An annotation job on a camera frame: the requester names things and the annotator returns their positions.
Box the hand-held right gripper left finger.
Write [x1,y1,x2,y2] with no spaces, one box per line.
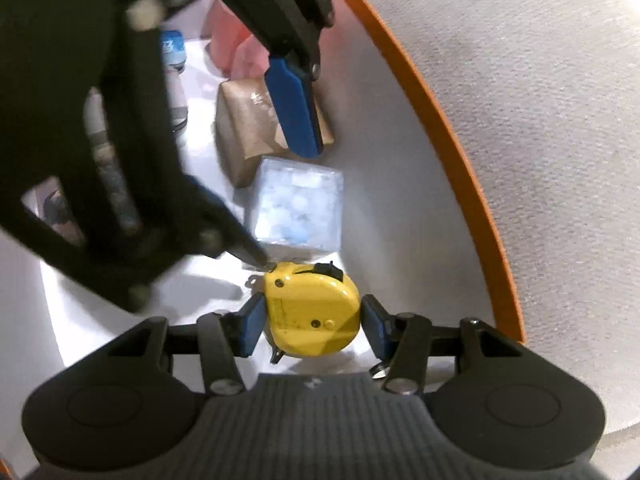
[107,292,268,396]

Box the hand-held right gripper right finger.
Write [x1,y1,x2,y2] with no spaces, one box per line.
[360,294,526,395]

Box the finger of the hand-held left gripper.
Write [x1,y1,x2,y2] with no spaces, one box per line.
[239,0,336,159]
[0,0,274,314]

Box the yellow tape measure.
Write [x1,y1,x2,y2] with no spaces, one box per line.
[248,260,362,364]

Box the brown cardboard package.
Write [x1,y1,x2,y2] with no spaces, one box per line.
[216,79,335,188]

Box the pink spray bottle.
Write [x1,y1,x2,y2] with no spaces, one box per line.
[232,37,273,81]

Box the pink jug bottle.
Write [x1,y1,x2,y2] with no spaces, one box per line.
[206,0,252,80]

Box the white bottle blue label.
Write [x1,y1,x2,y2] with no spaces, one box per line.
[160,30,190,133]

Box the clear plastic box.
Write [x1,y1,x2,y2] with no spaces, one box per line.
[252,156,345,254]

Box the dark patterned can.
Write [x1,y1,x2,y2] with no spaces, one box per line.
[82,87,143,237]

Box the grey sofa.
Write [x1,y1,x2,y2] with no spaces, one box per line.
[345,0,640,461]

